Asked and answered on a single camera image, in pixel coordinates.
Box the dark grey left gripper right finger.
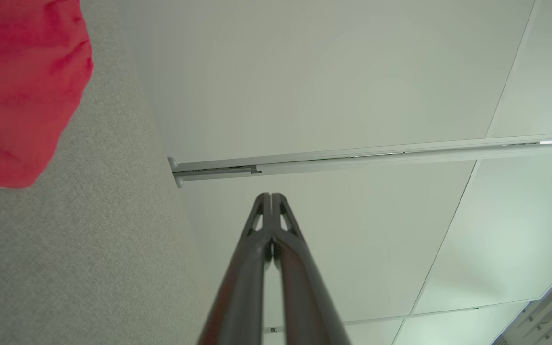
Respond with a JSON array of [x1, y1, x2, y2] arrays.
[[273, 193, 351, 345]]

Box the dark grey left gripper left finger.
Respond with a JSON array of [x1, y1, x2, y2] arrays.
[[198, 193, 273, 345]]

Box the red and white garment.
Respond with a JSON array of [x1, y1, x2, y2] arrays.
[[0, 0, 94, 224]]

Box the grey partition frame post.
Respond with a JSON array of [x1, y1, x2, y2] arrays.
[[175, 138, 552, 182]]

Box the grey metal frame rails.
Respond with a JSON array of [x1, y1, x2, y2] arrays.
[[492, 249, 552, 345]]

